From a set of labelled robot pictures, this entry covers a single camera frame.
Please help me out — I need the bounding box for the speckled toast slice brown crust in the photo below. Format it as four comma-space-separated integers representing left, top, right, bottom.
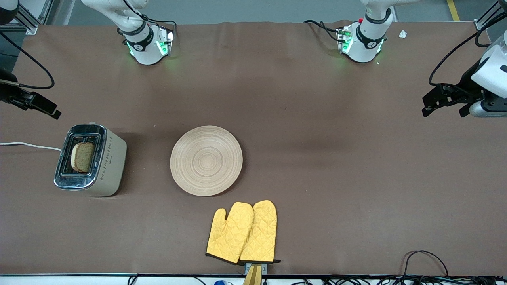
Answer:
74, 142, 96, 173

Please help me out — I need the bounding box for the round wooden plate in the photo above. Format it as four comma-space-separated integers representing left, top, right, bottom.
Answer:
170, 125, 244, 197

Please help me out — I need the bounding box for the yellow quilted oven mitt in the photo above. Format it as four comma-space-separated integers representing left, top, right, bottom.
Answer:
239, 200, 281, 265
205, 202, 255, 265

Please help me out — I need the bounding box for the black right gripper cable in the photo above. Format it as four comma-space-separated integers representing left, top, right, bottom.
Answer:
0, 31, 55, 90

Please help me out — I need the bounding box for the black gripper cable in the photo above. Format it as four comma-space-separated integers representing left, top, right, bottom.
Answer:
429, 28, 484, 86
0, 31, 55, 90

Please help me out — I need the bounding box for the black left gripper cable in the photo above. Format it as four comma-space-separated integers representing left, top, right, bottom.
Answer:
429, 28, 484, 86

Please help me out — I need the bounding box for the white toaster power cord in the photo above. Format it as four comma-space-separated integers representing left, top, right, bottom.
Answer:
0, 141, 63, 152

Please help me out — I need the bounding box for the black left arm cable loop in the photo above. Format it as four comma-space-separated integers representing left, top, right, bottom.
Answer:
474, 11, 507, 49

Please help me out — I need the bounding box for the aluminium frame profile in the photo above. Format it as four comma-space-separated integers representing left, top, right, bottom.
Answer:
473, 0, 504, 31
15, 0, 54, 36

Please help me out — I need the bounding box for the black left arm base cable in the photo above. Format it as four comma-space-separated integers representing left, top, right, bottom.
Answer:
303, 19, 346, 43

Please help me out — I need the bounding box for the black arm base cable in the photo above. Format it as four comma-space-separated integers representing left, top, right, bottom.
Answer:
303, 19, 346, 43
122, 0, 177, 30

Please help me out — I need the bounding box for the black right arm base cable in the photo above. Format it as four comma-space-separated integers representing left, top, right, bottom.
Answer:
122, 0, 177, 30

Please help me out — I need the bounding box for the small metal bracket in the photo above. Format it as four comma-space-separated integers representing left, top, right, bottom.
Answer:
244, 262, 268, 276

